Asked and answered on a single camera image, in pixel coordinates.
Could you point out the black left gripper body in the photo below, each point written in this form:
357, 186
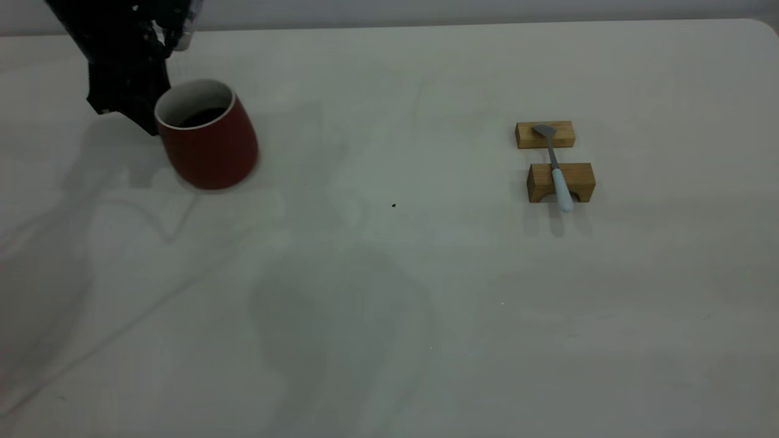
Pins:
115, 30

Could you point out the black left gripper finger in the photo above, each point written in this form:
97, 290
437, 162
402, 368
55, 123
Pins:
109, 88
149, 91

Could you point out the red ceramic mug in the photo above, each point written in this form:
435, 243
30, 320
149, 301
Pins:
213, 152

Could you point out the rectangular wooden block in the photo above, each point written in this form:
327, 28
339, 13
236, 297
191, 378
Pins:
526, 140

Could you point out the arched wooden block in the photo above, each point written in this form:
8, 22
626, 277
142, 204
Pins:
581, 179

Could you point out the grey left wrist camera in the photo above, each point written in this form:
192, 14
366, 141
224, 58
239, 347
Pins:
185, 27

